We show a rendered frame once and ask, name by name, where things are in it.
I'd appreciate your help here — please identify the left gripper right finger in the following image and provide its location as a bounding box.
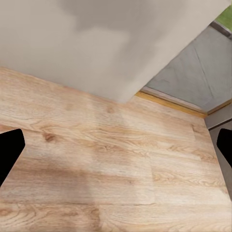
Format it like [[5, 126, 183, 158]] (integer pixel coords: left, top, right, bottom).
[[217, 128, 232, 167]]

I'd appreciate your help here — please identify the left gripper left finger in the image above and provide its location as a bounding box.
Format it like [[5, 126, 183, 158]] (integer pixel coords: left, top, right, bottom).
[[0, 129, 25, 187]]

